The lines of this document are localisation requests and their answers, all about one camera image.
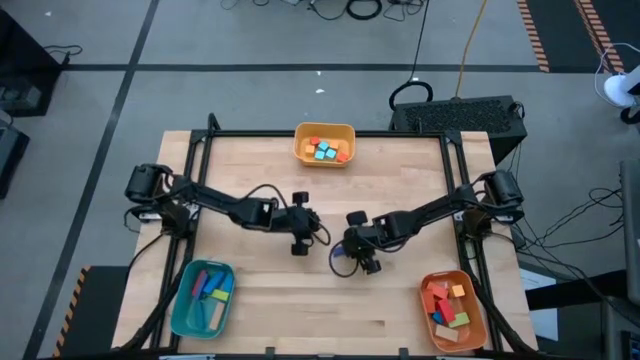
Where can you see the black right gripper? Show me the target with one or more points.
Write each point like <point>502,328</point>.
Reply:
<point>365,241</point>

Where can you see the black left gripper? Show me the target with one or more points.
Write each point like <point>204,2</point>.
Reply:
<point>300,224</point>

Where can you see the light blue small cube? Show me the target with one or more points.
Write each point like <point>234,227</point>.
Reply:
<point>331,153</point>
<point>324,146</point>
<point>320,155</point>

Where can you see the orange-yellow small cube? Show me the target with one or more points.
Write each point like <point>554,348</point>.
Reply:
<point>310,149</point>
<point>334,144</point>

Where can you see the orange-red small cube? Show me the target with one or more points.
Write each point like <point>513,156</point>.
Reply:
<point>342,157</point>
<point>315,140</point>

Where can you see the orange-red medium block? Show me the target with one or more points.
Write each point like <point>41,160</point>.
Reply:
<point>429,301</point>
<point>437,290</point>

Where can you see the blue long block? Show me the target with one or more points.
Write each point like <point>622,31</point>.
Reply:
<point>228,285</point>
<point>214,282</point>

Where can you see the orange-yellow medium block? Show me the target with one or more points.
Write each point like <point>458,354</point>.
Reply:
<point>458,290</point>

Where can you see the blue medium block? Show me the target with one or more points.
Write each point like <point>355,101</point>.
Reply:
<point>438,318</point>

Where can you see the red medium block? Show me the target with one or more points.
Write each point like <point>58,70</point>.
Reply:
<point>446,311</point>

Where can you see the lime long block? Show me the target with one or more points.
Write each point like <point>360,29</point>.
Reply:
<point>220,295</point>

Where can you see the beige medium block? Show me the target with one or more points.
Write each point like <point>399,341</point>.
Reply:
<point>446,333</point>

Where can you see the light green medium block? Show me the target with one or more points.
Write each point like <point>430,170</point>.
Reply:
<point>459,320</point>

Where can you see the beige long block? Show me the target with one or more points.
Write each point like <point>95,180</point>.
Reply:
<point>217,316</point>

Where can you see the teal long block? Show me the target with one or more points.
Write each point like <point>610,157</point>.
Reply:
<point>199,315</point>

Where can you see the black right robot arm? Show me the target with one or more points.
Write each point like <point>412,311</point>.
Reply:
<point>430,207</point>

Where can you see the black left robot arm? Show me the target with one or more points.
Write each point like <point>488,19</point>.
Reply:
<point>215,200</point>

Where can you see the yellow plastic bin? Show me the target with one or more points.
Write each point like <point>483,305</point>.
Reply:
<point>335,131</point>

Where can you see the orange plastic bin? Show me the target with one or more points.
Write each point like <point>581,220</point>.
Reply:
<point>475,330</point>

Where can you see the teal plastic bin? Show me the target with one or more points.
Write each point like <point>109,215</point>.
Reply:
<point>182,320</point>

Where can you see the black computer tower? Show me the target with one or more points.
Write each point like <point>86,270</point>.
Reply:
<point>460,116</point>

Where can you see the white paper sheet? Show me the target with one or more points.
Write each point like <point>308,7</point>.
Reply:
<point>545,325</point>

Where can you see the black mat with hazard stripes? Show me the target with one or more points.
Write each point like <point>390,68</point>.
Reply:
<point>100,310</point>

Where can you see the grey upright panel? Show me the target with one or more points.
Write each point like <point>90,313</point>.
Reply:
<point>632,230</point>

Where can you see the black mat with orange stripes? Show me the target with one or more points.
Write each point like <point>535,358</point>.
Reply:
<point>565,30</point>

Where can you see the white round device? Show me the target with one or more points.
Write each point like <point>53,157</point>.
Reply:
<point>617,90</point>

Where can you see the black equipment case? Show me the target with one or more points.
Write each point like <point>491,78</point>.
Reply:
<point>10,160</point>

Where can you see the black floor mat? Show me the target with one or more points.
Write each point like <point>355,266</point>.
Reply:
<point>20,55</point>

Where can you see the silver arm base bracket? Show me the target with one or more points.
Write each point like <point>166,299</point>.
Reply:
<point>500,215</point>
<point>147,216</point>

